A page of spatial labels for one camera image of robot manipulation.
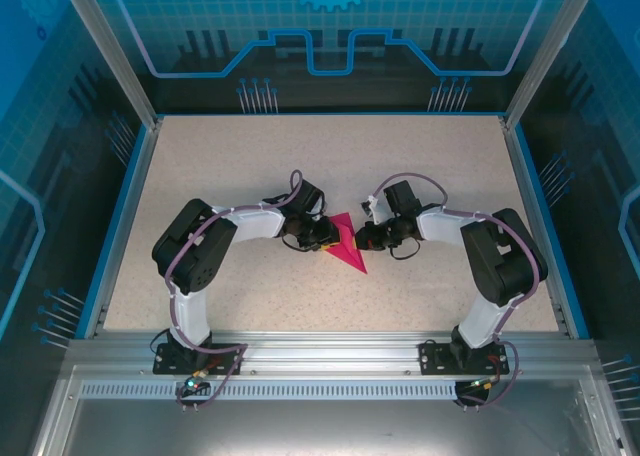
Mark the aluminium mounting rail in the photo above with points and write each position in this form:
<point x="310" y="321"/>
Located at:
<point x="330" y="353"/>

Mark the aluminium side rail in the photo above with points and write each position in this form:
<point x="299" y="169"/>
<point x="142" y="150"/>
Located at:
<point x="537" y="226"/>
<point x="129" y="226"/>

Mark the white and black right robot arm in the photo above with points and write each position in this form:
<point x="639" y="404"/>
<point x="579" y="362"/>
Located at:
<point x="505" y="261"/>

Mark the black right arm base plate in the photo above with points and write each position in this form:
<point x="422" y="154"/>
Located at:
<point x="432" y="358"/>

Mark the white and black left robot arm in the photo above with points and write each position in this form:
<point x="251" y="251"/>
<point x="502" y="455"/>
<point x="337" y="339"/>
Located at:
<point x="190" y="251"/>

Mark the pink paper sheet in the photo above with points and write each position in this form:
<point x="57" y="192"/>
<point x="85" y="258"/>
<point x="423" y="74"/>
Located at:
<point x="350" y="256"/>

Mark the blue printed side panel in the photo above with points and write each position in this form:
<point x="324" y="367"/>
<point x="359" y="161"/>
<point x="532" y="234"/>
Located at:
<point x="600" y="176"/>
<point x="50" y="176"/>

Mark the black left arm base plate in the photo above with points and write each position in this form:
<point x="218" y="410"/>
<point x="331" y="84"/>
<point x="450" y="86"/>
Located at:
<point x="165" y="361"/>

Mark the aluminium frame post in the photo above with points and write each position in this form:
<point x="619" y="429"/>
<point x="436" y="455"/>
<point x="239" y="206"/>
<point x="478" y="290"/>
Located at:
<point x="539" y="51"/>
<point x="120" y="51"/>

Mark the blue printed gear panel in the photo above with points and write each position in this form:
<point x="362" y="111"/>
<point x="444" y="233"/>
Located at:
<point x="200" y="26"/>

